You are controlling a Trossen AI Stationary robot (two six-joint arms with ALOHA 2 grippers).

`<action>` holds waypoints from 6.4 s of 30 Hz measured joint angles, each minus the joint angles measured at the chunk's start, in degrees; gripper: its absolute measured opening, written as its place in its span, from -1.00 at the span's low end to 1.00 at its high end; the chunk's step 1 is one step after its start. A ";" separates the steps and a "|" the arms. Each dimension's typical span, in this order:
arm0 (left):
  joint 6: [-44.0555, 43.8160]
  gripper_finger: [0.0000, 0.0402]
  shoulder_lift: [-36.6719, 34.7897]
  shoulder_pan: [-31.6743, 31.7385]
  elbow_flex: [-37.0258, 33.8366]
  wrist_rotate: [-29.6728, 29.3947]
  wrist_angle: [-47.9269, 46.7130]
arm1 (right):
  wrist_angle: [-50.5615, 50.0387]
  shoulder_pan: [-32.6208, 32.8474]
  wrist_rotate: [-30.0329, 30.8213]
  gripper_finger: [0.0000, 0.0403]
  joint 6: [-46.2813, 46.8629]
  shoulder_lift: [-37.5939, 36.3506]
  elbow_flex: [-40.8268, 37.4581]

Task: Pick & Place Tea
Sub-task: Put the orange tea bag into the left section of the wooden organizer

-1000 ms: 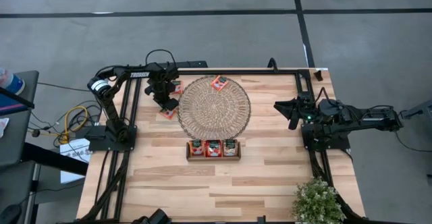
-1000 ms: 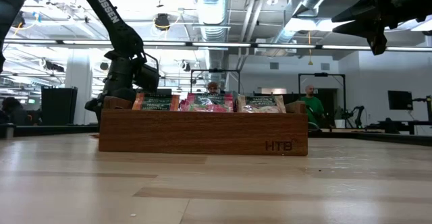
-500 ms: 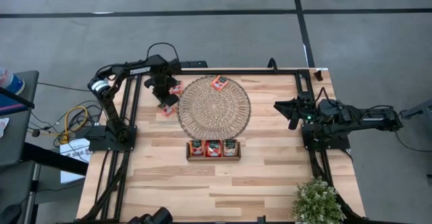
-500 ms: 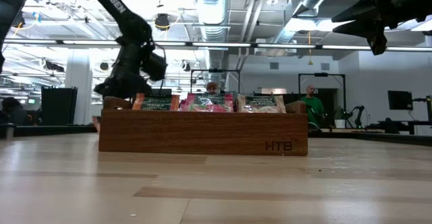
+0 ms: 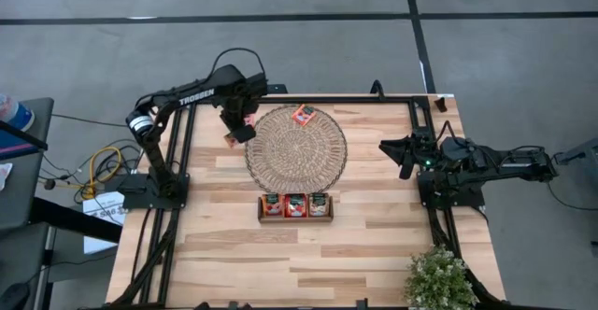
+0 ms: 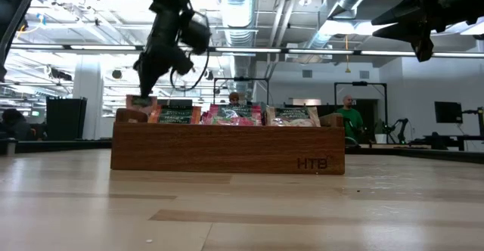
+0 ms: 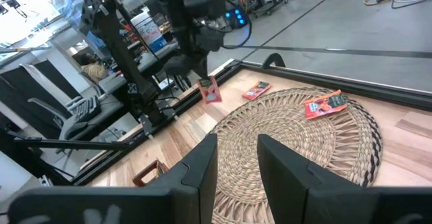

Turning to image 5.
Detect black rod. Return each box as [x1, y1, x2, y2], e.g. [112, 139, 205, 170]
[0, 120, 49, 152]

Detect yellow cable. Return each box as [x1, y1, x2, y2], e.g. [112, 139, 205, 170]
[78, 146, 123, 203]

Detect black arched handle bracket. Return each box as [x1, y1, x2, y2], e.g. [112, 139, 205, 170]
[369, 78, 386, 101]

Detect white paper sheet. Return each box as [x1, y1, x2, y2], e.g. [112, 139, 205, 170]
[81, 190, 128, 256]

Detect round woven straw placemat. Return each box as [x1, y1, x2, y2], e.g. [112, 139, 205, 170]
[243, 105, 349, 195]

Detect small white paper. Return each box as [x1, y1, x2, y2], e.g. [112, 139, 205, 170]
[0, 162, 14, 192]

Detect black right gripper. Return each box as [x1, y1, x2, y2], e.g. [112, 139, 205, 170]
[378, 132, 443, 180]

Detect grey side table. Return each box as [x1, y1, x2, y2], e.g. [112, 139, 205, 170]
[0, 96, 56, 231]

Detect white blue wipes canister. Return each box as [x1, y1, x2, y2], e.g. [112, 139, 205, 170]
[0, 92, 36, 134]

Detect wooden compartment tea box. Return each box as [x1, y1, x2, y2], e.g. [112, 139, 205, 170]
[257, 192, 335, 224]

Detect black support leg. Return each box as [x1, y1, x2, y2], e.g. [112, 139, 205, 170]
[28, 196, 123, 245]

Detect potted plant white flowers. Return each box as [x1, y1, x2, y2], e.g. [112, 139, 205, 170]
[404, 244, 480, 310]

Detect grey metal stand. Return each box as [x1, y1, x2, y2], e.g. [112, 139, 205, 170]
[552, 135, 598, 167]

